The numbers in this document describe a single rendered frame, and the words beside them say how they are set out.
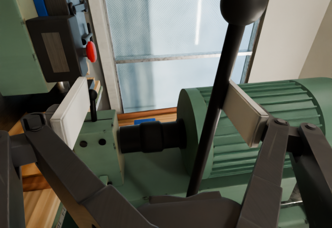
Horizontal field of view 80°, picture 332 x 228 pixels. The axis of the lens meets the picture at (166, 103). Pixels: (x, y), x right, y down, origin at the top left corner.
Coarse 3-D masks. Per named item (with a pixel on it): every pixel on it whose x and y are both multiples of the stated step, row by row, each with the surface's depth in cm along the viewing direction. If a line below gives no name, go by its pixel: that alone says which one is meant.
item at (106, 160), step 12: (84, 120) 35; (108, 120) 35; (84, 132) 32; (96, 132) 32; (108, 132) 32; (84, 144) 32; (96, 144) 33; (108, 144) 34; (84, 156) 34; (96, 156) 35; (108, 156) 35; (120, 156) 38; (96, 168) 36; (108, 168) 36; (120, 168) 37; (120, 180) 38
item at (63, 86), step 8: (88, 80) 39; (56, 88) 33; (64, 88) 34; (88, 88) 36; (40, 96) 33; (48, 96) 33; (56, 96) 33; (64, 96) 33; (32, 104) 31; (40, 104) 31; (48, 104) 31; (32, 112) 31
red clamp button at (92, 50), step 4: (88, 44) 28; (92, 44) 28; (88, 48) 28; (92, 48) 28; (88, 52) 28; (92, 52) 28; (88, 56) 28; (92, 56) 28; (96, 56) 30; (92, 60) 29
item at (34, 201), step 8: (24, 192) 27; (32, 192) 27; (40, 192) 27; (48, 192) 29; (24, 200) 26; (32, 200) 26; (40, 200) 27; (24, 208) 25; (32, 208) 25; (40, 208) 26; (32, 216) 25; (40, 216) 26; (32, 224) 24
